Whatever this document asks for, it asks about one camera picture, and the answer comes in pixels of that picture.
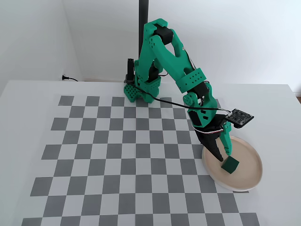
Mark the green gripper body black motor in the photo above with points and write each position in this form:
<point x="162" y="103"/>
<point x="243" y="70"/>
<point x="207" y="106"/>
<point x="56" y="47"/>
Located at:
<point x="210" y="136"/>

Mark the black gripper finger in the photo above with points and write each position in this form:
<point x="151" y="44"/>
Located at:
<point x="210" y="143"/>

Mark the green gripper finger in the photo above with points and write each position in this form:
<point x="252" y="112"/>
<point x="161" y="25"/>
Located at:
<point x="227" y="141"/>

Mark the dark green dice cube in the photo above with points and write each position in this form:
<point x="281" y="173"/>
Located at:
<point x="230" y="165"/>

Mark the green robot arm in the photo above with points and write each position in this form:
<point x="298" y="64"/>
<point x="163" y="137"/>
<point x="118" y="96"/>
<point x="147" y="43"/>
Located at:
<point x="169" y="58"/>

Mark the beige round plate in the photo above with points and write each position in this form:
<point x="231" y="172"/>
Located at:
<point x="249" y="169"/>

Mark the grey white checkerboard mat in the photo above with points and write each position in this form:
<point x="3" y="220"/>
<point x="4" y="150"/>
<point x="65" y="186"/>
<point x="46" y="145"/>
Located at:
<point x="150" y="188"/>

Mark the black vertical pole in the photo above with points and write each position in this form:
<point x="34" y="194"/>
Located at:
<point x="143" y="14"/>

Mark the black wrist camera board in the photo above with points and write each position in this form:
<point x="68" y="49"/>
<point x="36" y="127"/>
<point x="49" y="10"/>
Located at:
<point x="241" y="116"/>

